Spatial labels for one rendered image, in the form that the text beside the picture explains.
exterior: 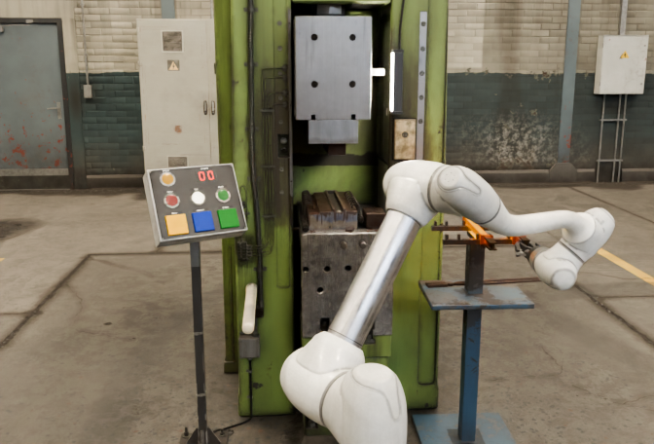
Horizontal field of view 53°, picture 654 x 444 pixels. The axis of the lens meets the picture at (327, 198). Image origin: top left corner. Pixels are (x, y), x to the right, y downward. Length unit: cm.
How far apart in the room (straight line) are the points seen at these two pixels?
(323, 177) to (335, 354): 156
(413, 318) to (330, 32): 131
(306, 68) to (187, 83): 539
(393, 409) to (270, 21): 170
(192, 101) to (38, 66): 211
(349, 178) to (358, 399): 174
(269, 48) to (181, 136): 532
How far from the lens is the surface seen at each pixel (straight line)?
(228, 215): 250
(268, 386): 308
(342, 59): 260
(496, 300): 266
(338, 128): 261
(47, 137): 905
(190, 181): 252
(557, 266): 213
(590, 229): 213
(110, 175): 887
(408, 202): 177
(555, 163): 939
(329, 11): 280
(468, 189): 169
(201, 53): 789
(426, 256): 294
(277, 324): 296
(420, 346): 309
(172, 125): 799
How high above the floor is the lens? 158
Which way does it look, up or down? 12 degrees down
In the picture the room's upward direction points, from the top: straight up
